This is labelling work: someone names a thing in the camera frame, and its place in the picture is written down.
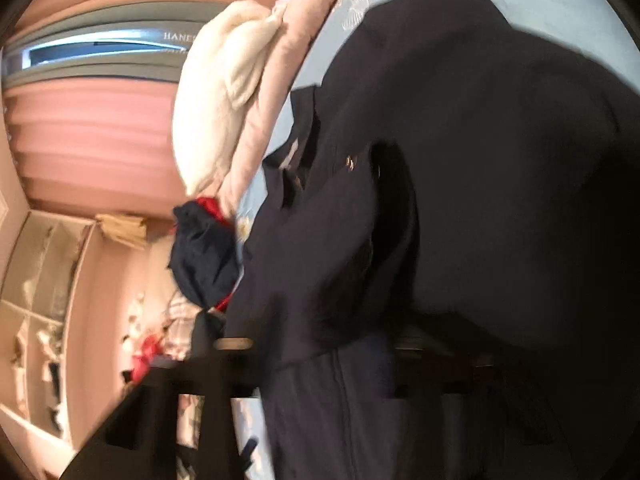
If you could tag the pink curtain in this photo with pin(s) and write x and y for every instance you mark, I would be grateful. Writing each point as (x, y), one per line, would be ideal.
(90, 130)

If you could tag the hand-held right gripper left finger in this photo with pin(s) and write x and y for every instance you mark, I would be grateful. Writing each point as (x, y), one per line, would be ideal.
(150, 400)

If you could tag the grey air conditioner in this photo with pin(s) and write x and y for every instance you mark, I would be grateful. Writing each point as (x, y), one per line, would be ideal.
(100, 67)

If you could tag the blue floral bed sheet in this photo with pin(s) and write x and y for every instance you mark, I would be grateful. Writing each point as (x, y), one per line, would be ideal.
(325, 50)

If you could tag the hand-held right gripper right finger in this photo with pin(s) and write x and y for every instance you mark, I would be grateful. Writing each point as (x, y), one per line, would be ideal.
(450, 352)

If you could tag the navy and red garment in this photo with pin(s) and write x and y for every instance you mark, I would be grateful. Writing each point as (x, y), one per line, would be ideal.
(205, 255)

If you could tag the pink quilt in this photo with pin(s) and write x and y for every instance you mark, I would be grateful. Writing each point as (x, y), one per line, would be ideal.
(260, 125)

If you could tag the white towel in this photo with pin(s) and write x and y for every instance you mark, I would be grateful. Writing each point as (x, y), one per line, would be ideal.
(220, 85)

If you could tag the open wardrobe shelf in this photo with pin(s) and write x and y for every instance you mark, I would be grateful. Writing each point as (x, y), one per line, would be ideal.
(45, 270)

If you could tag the navy blue garment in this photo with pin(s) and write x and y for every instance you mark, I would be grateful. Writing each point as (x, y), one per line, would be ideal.
(450, 185)

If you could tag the pile of clothes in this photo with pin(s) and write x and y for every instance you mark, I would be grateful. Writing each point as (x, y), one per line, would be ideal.
(170, 330)

